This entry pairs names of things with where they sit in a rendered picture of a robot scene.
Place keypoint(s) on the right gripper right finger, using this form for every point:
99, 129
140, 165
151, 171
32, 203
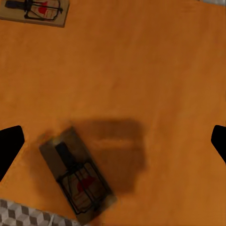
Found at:
218, 139

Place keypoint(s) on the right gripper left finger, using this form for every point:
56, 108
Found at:
11, 141

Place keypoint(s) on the cabinet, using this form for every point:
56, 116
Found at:
143, 84

